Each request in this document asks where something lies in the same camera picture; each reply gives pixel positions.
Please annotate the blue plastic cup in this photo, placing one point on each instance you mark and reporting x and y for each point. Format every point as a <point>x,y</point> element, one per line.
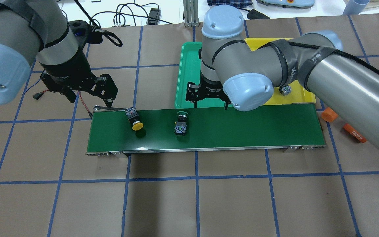
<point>354,7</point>

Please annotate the yellow push button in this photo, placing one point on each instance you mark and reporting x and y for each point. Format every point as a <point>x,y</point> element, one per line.
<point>134,119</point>
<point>285,90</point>

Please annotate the orange cylinder with 4680 print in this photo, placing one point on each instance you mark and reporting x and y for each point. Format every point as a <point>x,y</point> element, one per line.
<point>353,132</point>

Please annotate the green push button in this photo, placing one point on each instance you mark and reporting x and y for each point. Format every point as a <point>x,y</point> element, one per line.
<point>181,123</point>

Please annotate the robot left arm silver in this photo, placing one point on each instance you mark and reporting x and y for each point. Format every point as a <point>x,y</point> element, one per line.
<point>37,31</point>

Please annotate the green plastic tray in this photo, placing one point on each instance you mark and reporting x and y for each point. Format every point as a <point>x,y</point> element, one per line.
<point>189,71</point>

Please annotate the yellow plastic tray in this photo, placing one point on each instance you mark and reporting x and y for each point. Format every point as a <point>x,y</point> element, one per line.
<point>297,95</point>

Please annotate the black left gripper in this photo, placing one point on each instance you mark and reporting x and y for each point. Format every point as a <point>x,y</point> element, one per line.
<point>68,70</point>

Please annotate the green conveyor belt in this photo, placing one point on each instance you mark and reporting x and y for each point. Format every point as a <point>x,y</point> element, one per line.
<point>267,127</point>

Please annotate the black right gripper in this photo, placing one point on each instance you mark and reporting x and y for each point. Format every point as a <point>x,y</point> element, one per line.
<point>211,89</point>

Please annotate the aluminium frame post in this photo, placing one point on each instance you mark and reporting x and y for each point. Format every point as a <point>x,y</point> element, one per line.
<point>190,13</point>

